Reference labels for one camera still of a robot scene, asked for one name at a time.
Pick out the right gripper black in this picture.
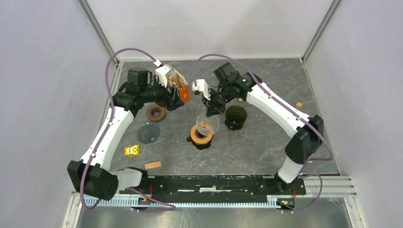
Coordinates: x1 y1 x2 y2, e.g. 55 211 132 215
202 84 234 116

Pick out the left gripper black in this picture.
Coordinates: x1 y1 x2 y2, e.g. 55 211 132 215
140 75 184 111

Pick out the clear glass dripper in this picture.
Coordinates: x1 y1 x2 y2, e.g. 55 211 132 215
196 113 220 136

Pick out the orange coffee filter box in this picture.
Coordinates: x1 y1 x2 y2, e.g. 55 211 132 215
168 68 190 103

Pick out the light orange wooden ring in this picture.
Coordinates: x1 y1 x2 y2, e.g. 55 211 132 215
190 124 213 146

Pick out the brown glass dripper cup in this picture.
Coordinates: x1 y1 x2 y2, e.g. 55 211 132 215
186 135 213 150

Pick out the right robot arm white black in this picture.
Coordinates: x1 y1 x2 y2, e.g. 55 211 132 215
203 62 324 194

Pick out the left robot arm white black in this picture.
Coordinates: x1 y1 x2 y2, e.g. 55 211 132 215
67 65 187 200

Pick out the green glass dripper cup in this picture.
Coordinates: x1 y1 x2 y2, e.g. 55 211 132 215
225 105 248 131

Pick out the grey ribbed dripper cone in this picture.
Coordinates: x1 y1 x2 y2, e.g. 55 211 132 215
136 123 161 144

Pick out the yellow green toy figure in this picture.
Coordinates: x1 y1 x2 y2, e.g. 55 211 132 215
124 144 140 157

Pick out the flat wooden block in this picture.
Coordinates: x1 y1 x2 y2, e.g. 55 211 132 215
144 161 162 170

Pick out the small wooden cube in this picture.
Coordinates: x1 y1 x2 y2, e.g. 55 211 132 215
295 102 303 110

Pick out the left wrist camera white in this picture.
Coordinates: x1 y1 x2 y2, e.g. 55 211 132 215
155 65 173 87

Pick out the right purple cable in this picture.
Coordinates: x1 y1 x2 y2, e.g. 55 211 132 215
194 53 334 214

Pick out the purple cable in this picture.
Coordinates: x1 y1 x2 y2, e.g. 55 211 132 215
194 53 334 214
79 47 176 213

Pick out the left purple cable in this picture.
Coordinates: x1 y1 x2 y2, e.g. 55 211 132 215
79 47 176 213

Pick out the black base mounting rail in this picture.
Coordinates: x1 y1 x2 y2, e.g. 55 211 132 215
136 175 306 203

